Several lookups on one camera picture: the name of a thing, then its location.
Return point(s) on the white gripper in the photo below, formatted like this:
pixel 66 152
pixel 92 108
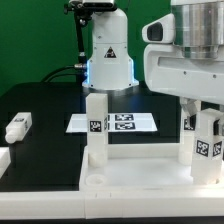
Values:
pixel 167 71

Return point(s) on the white desk top tray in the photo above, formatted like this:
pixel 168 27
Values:
pixel 142 167

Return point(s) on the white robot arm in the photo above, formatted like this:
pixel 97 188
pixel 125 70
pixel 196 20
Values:
pixel 184 56

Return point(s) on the white marker sheet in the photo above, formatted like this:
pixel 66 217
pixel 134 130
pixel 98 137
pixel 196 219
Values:
pixel 117 122

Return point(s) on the white front fence bar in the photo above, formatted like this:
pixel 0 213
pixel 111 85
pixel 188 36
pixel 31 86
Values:
pixel 93 205

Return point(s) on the white left fence block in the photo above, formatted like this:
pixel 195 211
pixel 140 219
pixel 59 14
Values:
pixel 5 159

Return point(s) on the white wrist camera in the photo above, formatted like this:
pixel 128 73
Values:
pixel 160 31

